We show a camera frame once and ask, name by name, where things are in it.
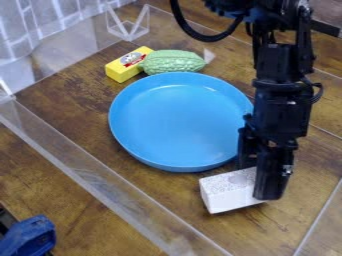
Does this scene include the white speckled block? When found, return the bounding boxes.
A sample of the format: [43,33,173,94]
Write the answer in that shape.
[199,167,264,214]

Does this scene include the clear acrylic triangular stand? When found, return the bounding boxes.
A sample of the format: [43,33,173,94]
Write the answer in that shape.
[105,5,149,42]

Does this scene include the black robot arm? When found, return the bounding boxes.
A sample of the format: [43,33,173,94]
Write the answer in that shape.
[203,0,322,200]

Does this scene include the green bumpy gourd toy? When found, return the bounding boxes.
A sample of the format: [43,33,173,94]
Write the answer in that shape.
[139,50,206,75]

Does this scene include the clear acrylic front barrier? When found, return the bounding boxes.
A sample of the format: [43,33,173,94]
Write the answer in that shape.
[0,96,232,256]

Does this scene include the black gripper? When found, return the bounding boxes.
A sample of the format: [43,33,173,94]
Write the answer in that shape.
[235,78,315,201]

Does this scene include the white grid curtain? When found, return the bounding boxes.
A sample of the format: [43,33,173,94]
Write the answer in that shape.
[0,0,135,65]

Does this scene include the yellow box with label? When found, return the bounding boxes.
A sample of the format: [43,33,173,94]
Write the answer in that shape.
[104,46,152,83]

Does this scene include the black cable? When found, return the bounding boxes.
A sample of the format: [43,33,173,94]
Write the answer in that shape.
[168,0,246,43]

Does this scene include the blue round tray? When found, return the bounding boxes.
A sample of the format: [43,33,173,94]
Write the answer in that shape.
[108,72,252,172]

